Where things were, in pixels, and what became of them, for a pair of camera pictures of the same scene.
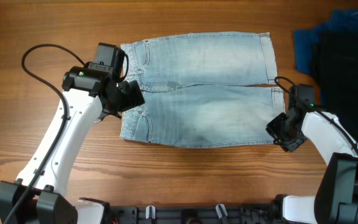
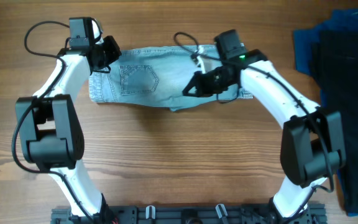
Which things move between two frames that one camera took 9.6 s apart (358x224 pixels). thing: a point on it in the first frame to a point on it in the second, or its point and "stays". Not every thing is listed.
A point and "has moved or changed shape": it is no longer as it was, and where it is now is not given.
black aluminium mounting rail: x=192 y=214 stays
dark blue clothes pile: x=340 y=56 stays
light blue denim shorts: x=201 y=89 has moved or changed shape
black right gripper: x=287 y=145 to x=203 y=89
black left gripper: x=132 y=97 to x=115 y=53
